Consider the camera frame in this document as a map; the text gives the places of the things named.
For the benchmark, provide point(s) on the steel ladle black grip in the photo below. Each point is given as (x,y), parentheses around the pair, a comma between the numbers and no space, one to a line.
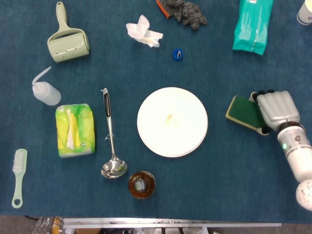
(113,168)

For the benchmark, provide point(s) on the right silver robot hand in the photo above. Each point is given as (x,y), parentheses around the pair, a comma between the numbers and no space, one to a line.
(278,107)

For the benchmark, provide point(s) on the yellow green tissue pack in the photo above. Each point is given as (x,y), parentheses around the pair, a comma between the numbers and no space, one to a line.
(85,126)

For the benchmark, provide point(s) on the crumpled white tissue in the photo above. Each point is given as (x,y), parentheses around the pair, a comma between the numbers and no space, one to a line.
(139,29)

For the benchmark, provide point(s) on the aluminium frame rail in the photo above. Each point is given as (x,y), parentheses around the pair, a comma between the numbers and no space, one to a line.
(170,224)

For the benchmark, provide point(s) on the white round plate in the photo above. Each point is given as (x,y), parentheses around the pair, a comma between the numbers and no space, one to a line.
(170,136)

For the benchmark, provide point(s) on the teal wet wipes pack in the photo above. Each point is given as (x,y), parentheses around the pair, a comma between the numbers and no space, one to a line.
(251,29)

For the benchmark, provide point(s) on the pale green lint roller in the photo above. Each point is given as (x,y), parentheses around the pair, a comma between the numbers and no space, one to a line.
(68,46)

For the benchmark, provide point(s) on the blue bottle cap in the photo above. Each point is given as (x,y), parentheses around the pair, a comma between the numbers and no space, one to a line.
(176,57)

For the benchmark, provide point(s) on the teal carpet table cover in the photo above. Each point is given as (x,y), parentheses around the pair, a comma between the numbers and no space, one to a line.
(219,182)

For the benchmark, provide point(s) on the pale green scrub brush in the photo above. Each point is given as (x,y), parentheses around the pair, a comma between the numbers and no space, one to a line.
(19,175)

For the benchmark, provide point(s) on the brown tea bottle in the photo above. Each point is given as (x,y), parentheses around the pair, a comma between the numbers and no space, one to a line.
(141,185)

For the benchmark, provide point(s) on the white paper cup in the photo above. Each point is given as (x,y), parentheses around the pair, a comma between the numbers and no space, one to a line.
(306,14)

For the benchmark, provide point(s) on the grey knit work glove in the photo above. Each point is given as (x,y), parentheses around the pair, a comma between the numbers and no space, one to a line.
(187,12)

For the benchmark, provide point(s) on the green yellow sponge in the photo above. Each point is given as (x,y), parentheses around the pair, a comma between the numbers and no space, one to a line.
(243,112)

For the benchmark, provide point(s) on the translucent squeeze wash bottle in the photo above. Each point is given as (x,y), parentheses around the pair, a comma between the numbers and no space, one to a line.
(48,95)

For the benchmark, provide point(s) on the crinkled clear plastic bag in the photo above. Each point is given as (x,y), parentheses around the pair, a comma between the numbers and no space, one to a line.
(46,225)

